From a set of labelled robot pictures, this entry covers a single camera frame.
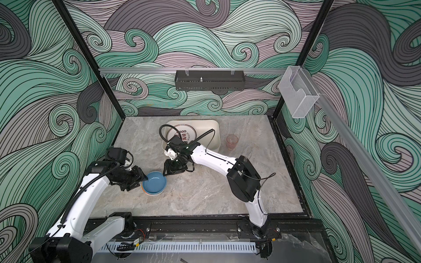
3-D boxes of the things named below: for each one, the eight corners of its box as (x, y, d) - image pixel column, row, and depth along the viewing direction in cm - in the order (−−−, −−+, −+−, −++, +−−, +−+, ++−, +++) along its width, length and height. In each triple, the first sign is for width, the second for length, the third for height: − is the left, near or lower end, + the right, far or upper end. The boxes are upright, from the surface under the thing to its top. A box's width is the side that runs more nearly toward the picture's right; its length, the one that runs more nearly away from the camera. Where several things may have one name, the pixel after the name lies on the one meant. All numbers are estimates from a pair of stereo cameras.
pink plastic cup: (226, 149, 104) (227, 143, 99) (225, 140, 109) (226, 134, 103) (237, 149, 104) (239, 143, 99) (236, 140, 109) (237, 134, 103)
